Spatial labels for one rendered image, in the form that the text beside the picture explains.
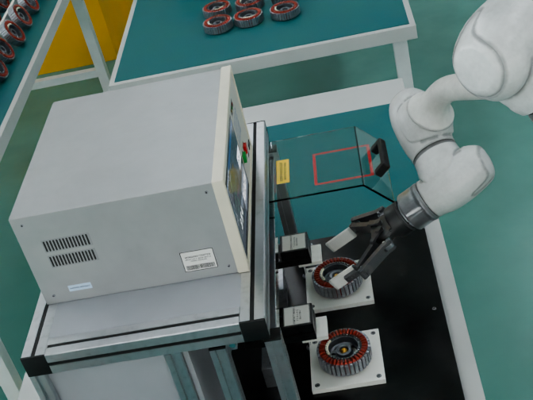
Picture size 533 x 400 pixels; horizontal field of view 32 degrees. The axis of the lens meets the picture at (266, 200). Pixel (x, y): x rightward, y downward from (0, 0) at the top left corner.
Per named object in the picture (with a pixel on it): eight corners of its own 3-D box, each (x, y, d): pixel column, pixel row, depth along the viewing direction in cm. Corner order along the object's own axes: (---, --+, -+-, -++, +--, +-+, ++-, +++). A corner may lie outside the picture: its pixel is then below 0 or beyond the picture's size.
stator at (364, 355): (373, 337, 199) (370, 324, 197) (371, 376, 190) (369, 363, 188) (321, 341, 202) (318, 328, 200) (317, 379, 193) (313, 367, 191)
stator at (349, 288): (360, 263, 220) (358, 251, 218) (365, 295, 211) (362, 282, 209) (312, 272, 221) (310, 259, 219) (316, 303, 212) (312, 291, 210)
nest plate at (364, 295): (368, 261, 222) (367, 257, 221) (374, 303, 210) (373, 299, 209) (305, 272, 224) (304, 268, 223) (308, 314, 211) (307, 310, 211)
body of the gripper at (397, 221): (419, 236, 203) (385, 259, 206) (415, 213, 210) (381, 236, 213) (398, 214, 200) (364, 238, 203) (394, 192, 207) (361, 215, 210)
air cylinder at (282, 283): (288, 286, 221) (283, 267, 218) (288, 306, 215) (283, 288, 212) (266, 289, 222) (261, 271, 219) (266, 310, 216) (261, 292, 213)
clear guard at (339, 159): (382, 143, 218) (379, 121, 215) (394, 202, 199) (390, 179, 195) (245, 168, 222) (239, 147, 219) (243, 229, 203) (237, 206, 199)
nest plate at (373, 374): (378, 332, 202) (377, 328, 201) (386, 383, 190) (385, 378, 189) (309, 343, 204) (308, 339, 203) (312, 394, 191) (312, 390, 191)
